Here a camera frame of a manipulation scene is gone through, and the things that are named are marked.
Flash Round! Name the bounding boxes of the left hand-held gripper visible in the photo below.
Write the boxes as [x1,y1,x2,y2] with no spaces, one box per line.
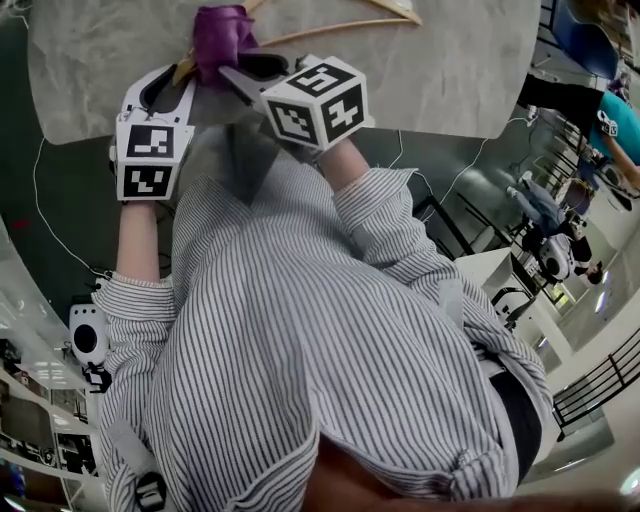
[109,62,197,202]

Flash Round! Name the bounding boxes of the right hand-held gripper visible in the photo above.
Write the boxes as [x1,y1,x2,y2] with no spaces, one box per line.
[218,52,375,151]

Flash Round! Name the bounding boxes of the wooden coat rack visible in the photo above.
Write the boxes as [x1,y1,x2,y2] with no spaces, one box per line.
[172,0,424,87]

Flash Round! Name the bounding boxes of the purple cloth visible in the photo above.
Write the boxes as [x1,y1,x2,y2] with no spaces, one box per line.
[192,4,260,90]

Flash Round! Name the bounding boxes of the person's right forearm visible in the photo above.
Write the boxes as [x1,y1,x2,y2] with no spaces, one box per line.
[318,137,372,194]

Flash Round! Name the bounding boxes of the person's left forearm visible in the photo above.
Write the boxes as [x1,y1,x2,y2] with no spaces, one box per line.
[115,199,162,287]

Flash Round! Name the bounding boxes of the white device with black circle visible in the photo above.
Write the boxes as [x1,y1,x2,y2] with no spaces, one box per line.
[68,301,111,367]

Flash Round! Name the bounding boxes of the striped shirt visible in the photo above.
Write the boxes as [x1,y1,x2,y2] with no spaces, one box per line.
[91,149,555,512]

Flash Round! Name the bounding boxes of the white table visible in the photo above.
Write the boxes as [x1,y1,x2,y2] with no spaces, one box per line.
[453,246,574,354]

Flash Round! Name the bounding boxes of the white storage shelf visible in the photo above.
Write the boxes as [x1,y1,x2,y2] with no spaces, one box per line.
[0,337,104,509]

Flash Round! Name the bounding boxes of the black trousers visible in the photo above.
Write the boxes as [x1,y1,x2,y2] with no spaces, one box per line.
[488,370,545,485]

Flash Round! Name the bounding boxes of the black metal railing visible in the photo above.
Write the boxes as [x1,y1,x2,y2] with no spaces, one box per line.
[551,339,640,442]

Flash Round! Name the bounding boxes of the thin white cable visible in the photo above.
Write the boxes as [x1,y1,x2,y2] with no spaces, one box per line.
[31,136,114,279]
[388,115,534,221]

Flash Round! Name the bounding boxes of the black metal chair frame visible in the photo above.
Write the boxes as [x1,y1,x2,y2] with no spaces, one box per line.
[412,192,503,260]

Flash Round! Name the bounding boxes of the black strap buckle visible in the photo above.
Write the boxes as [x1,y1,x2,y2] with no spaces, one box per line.
[133,471,169,512]

